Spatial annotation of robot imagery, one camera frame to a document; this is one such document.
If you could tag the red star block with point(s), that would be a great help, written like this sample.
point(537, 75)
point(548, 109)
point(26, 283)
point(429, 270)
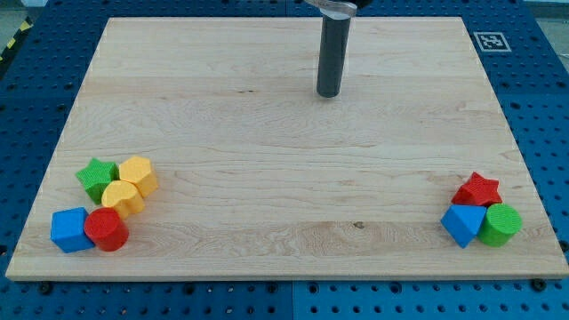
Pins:
point(478, 191)

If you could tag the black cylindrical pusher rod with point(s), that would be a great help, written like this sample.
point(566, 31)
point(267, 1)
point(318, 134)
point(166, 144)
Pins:
point(333, 45)

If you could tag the light wooden board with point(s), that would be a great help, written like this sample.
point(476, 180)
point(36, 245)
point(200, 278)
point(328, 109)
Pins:
point(260, 178)

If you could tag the green star block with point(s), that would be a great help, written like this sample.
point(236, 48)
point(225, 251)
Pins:
point(96, 176)

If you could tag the blue triangle block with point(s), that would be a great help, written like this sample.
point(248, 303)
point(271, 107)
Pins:
point(463, 222)

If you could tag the yellow hexagon block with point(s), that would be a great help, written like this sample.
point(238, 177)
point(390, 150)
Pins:
point(140, 172)

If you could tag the white fiducial marker tag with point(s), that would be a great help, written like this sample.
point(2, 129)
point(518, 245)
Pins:
point(489, 41)

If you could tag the green cylinder block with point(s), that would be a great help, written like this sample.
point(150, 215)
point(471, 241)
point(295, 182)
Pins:
point(500, 224)

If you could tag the red cylinder block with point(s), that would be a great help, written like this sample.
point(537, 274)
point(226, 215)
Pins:
point(106, 229)

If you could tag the yellow heart block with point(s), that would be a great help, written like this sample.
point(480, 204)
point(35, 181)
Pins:
point(123, 197)

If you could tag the blue cube block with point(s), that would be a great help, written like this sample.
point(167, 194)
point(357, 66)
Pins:
point(67, 230)

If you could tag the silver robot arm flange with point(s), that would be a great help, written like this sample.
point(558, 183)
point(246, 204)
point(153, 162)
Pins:
point(346, 8)

